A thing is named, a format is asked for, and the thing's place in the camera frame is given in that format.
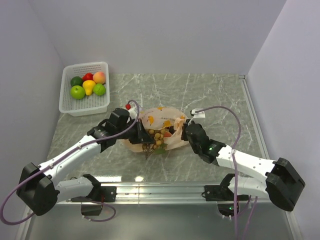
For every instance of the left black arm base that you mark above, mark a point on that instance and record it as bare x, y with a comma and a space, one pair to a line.
94, 204

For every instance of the red fruit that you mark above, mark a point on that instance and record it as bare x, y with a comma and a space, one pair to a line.
87, 76

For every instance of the translucent orange plastic bag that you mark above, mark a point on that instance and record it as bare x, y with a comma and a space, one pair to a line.
159, 118

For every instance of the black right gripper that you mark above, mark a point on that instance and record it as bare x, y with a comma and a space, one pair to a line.
185, 124

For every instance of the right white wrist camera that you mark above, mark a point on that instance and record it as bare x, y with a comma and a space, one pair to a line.
197, 116

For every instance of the green apple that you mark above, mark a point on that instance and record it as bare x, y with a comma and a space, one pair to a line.
77, 92

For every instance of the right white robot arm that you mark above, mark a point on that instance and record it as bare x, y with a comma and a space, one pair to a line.
276, 180

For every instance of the dark green fruit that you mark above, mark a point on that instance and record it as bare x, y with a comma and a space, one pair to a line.
76, 81

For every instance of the white perforated plastic basket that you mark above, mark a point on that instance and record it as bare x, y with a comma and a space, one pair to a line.
88, 105

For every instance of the aluminium mounting rail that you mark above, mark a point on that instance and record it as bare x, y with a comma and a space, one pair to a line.
141, 211

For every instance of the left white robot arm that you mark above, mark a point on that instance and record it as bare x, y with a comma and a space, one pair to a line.
42, 186

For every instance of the light green round fruit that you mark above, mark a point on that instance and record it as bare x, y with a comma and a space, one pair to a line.
99, 89

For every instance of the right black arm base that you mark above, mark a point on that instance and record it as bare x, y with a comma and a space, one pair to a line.
224, 198

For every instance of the peach fruit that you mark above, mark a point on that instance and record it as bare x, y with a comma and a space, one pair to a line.
99, 77

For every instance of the yellow pear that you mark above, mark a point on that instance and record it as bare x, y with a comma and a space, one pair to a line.
88, 86

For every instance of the dark brown fruit inside bag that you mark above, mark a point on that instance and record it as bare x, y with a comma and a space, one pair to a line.
171, 130

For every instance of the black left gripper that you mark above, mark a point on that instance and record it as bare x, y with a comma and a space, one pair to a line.
142, 136

